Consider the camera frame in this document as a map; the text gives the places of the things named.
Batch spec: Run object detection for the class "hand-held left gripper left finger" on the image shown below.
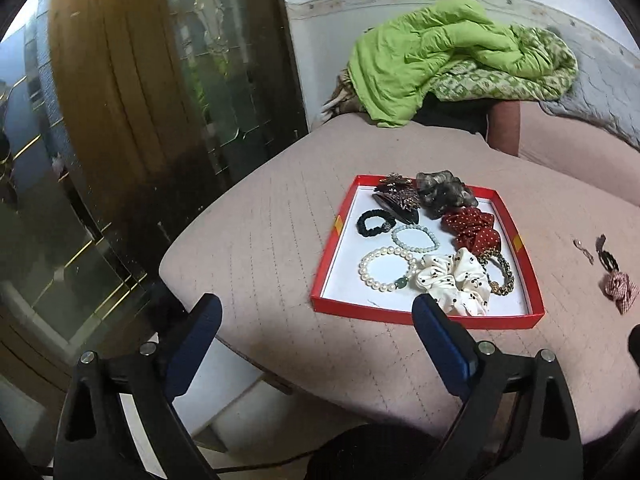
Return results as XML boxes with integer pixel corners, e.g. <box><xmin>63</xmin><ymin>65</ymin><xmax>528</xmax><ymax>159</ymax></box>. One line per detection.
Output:
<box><xmin>52</xmin><ymin>292</ymin><xmax>223</xmax><ymax>480</ymax></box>

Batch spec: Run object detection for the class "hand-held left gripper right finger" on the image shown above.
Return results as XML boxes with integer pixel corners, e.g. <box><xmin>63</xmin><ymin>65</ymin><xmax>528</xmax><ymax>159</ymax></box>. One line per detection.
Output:
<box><xmin>411</xmin><ymin>292</ymin><xmax>586</xmax><ymax>480</ymax></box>

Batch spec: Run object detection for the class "white polka dot scrunchie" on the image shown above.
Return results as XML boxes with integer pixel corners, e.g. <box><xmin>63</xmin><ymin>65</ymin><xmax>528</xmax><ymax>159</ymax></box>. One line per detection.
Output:
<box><xmin>411</xmin><ymin>247</ymin><xmax>493</xmax><ymax>317</ymax></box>

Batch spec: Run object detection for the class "gold leopard bracelet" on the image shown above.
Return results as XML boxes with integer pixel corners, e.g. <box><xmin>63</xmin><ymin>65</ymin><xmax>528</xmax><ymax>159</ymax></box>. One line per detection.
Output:
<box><xmin>477</xmin><ymin>250</ymin><xmax>516</xmax><ymax>297</ymax></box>

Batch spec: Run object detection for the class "white pearl bracelet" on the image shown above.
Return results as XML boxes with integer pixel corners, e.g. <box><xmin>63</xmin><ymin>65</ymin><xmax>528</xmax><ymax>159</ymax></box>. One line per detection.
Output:
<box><xmin>358</xmin><ymin>245</ymin><xmax>418</xmax><ymax>293</ymax></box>

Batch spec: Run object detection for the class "pale green bead bracelet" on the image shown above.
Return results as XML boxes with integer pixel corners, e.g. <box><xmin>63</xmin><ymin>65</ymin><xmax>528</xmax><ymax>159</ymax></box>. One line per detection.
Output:
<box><xmin>391</xmin><ymin>224</ymin><xmax>442</xmax><ymax>255</ymax></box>

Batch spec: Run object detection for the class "red polka dot scrunchie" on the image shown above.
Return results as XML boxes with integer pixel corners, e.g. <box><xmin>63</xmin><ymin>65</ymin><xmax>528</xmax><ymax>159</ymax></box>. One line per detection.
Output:
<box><xmin>441</xmin><ymin>206</ymin><xmax>503</xmax><ymax>256</ymax></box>

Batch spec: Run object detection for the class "red shallow tray box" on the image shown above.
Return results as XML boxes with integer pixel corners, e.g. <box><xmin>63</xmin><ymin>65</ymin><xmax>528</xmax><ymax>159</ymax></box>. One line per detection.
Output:
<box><xmin>310</xmin><ymin>174</ymin><xmax>546</xmax><ymax>331</ymax></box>

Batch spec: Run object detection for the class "black hair tie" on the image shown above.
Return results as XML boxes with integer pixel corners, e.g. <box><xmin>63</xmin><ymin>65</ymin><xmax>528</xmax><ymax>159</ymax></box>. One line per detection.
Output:
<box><xmin>356</xmin><ymin>207</ymin><xmax>396</xmax><ymax>238</ymax></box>

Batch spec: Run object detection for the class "pink plaid scrunchie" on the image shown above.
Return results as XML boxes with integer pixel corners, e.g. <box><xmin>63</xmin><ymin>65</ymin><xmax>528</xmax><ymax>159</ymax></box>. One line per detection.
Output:
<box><xmin>600</xmin><ymin>271</ymin><xmax>640</xmax><ymax>315</ymax></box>

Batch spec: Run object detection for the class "black hair clip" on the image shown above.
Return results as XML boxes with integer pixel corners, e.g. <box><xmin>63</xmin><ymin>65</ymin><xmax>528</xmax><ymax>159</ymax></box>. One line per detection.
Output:
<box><xmin>595</xmin><ymin>234</ymin><xmax>621</xmax><ymax>272</ymax></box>

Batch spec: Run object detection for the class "small silver hair pin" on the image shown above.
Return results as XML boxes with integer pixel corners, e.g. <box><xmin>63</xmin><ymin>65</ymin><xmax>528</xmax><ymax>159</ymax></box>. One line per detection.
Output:
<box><xmin>572</xmin><ymin>237</ymin><xmax>596</xmax><ymax>265</ymax></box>

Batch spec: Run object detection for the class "pink quilted bed cover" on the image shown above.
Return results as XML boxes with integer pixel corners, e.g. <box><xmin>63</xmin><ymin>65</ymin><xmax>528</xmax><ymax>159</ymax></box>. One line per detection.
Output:
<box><xmin>159</xmin><ymin>100</ymin><xmax>640</xmax><ymax>451</ymax></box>

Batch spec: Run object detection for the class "rhinestone hair claw clip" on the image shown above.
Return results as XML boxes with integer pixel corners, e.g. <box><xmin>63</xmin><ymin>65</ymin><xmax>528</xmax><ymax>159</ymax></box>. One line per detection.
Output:
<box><xmin>371</xmin><ymin>172</ymin><xmax>422</xmax><ymax>226</ymax></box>

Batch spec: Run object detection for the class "grey sheer scrunchie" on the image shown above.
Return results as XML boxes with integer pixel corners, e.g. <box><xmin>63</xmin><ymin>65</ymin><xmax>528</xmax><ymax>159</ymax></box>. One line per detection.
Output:
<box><xmin>415</xmin><ymin>169</ymin><xmax>480</xmax><ymax>220</ymax></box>

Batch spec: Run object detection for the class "brass-lined glass door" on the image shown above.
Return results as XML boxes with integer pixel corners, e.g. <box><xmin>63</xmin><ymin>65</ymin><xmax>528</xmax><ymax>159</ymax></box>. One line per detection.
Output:
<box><xmin>0</xmin><ymin>25</ymin><xmax>166</xmax><ymax>341</ymax></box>

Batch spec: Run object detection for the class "pink brown bolster pillow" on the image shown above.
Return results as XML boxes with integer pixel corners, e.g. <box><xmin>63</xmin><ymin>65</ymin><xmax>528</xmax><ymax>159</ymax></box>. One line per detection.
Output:
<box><xmin>485</xmin><ymin>100</ymin><xmax>523</xmax><ymax>156</ymax></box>

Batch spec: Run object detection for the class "beige patterned cloth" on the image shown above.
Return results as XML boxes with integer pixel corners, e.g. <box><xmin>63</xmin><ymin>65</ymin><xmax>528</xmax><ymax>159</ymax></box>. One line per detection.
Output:
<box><xmin>320</xmin><ymin>70</ymin><xmax>371</xmax><ymax>123</ymax></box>

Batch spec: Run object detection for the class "green white patterned quilt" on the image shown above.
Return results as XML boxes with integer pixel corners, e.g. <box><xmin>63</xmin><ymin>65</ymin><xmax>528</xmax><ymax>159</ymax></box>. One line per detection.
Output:
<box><xmin>430</xmin><ymin>25</ymin><xmax>578</xmax><ymax>103</ymax></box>

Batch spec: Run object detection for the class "wooden door with etched glass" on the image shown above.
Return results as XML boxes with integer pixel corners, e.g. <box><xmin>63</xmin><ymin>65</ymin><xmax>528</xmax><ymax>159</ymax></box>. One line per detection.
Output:
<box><xmin>47</xmin><ymin>0</ymin><xmax>308</xmax><ymax>241</ymax></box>

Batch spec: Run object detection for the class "grey quilted blanket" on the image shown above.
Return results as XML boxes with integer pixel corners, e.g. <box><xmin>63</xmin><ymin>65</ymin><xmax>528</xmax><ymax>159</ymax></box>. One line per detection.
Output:
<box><xmin>537</xmin><ymin>20</ymin><xmax>640</xmax><ymax>151</ymax></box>

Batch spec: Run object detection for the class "lime green quilt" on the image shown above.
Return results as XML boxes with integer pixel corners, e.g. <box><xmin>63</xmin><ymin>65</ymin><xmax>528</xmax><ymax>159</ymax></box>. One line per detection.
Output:
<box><xmin>347</xmin><ymin>0</ymin><xmax>521</xmax><ymax>128</ymax></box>

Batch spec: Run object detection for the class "black cable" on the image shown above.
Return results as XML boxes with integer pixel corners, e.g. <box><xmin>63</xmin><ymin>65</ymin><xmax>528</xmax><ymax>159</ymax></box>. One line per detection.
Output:
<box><xmin>215</xmin><ymin>452</ymin><xmax>316</xmax><ymax>476</ymax></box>

